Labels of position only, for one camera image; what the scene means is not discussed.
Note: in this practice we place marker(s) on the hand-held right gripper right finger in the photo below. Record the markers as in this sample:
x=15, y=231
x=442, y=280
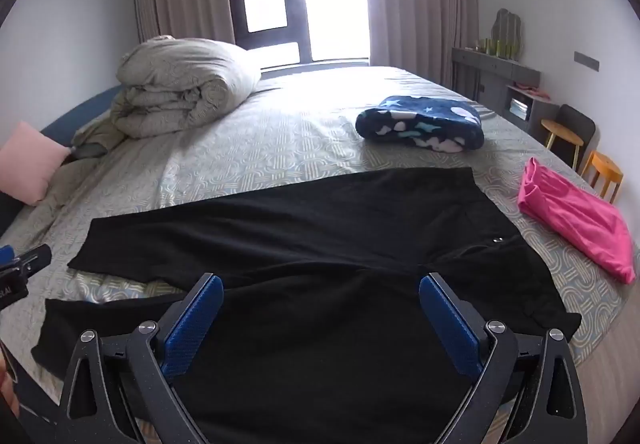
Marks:
x=450, y=324

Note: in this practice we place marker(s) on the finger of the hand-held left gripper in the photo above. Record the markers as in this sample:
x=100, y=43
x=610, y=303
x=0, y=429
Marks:
x=32, y=260

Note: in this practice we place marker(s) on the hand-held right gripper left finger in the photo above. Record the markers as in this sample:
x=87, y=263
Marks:
x=192, y=324

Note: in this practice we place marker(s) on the black pants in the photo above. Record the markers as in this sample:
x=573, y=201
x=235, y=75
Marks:
x=325, y=244

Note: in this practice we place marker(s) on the person's left hand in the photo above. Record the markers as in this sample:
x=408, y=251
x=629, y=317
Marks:
x=7, y=389

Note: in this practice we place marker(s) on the pink pillow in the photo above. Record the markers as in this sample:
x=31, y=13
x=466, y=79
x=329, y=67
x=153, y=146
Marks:
x=32, y=159

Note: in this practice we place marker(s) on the olive cloth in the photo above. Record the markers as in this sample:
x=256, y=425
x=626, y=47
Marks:
x=100, y=139

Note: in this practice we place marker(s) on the pink garment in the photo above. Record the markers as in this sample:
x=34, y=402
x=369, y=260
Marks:
x=580, y=219

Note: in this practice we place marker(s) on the folded blue star blanket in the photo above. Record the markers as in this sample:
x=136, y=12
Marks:
x=420, y=124

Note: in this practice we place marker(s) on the bed with patterned grey sheet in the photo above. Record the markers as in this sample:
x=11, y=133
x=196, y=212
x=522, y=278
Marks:
x=300, y=134

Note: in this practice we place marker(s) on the orange wooden stool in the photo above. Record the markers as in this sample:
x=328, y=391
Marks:
x=602, y=166

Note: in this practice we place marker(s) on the round wooden stool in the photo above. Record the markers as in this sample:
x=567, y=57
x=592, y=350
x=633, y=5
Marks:
x=562, y=129

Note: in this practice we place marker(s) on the stack of books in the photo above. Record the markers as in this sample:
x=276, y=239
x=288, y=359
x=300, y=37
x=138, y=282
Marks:
x=520, y=110

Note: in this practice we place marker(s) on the folded beige duvet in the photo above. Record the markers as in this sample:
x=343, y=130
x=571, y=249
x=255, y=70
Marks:
x=185, y=84

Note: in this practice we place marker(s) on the black chair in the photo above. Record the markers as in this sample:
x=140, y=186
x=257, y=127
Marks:
x=580, y=124

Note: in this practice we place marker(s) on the pink cloth on shelf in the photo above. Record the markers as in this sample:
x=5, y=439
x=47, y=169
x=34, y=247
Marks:
x=532, y=91

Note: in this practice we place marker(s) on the grey console table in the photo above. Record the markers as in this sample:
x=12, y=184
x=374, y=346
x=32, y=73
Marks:
x=490, y=74

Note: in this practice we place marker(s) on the yellow-green glass cup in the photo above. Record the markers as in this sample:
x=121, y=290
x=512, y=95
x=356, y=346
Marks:
x=511, y=50
x=483, y=45

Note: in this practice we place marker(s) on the wavy standing mirror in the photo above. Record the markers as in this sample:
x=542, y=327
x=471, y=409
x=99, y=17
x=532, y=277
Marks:
x=506, y=31

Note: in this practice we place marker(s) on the grey wall switch plate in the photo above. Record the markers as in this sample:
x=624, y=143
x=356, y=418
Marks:
x=586, y=60

